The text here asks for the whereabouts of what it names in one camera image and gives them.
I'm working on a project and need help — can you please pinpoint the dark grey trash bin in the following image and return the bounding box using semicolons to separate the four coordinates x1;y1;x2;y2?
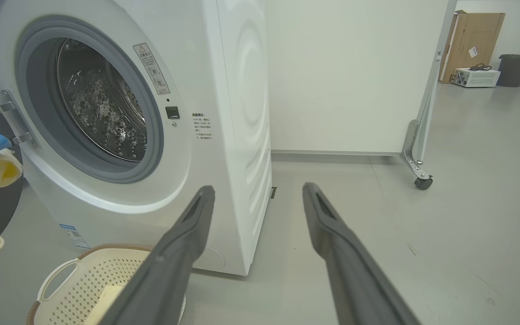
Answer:
497;54;520;88

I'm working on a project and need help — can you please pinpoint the white vented electronic box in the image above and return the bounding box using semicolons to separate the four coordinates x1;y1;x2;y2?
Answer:
450;68;501;88

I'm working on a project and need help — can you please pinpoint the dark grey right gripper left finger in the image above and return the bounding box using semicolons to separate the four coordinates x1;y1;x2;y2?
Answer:
100;185;216;325

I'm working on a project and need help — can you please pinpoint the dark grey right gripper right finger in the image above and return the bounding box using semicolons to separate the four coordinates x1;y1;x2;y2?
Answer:
302;182;423;325

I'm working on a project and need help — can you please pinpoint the cream perforated laundry basket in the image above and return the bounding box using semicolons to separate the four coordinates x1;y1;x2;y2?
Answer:
26;244;186;325

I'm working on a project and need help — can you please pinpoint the flat brown cardboard box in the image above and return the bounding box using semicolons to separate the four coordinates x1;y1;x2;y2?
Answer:
438;10;506;84

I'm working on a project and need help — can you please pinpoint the white partition panel on casters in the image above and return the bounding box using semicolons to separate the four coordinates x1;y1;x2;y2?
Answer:
265;0;458;190

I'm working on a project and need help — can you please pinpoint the white front-load washing machine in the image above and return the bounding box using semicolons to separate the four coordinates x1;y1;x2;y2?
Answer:
0;0;273;276

